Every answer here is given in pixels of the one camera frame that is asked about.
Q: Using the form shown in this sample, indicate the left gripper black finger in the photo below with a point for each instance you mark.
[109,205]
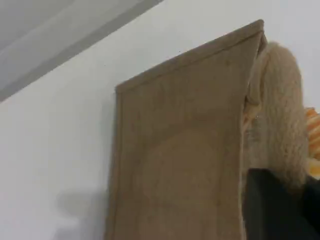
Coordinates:
[270,210]
[312,212]

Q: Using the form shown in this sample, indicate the brown jute tote bag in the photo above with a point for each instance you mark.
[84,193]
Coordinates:
[180,150]

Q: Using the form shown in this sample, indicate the long orange striped bread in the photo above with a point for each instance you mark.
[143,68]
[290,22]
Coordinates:
[313,130]

